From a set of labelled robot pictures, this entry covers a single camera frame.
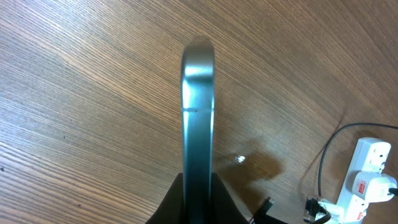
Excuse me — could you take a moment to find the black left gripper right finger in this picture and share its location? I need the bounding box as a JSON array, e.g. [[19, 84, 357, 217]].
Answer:
[[210, 173, 248, 224]]

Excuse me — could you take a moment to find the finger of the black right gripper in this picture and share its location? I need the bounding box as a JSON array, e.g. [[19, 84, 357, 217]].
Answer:
[[248, 197, 287, 224]]

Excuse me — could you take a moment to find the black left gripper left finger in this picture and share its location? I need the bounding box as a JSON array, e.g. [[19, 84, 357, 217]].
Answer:
[[146, 173, 185, 224]]

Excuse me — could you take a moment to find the white power extension strip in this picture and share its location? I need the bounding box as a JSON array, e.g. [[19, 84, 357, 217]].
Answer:
[[337, 137, 397, 223]]

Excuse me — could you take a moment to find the blue Galaxy smartphone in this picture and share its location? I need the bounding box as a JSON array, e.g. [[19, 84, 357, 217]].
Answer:
[[180, 35, 215, 223]]

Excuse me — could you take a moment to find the black USB charging cable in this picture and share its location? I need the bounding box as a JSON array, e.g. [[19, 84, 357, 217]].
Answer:
[[317, 122, 398, 197]]

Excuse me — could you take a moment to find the white USB charger plug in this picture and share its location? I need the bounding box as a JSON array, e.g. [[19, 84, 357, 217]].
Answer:
[[352, 171, 397, 203]]

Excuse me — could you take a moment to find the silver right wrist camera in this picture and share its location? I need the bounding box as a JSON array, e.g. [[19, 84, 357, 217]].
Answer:
[[303, 195, 346, 224]]

